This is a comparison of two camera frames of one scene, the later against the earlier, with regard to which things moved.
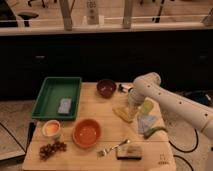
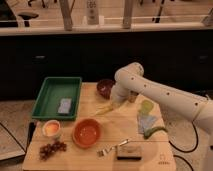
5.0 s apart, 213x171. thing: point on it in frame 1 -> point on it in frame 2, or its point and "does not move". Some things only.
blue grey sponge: x=64 y=106 does not move
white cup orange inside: x=51 y=128 does not move
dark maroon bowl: x=106 y=88 does not move
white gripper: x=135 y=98 -> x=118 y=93
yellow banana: x=123 y=112 -> x=103 y=110
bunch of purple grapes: x=46 y=150 does not move
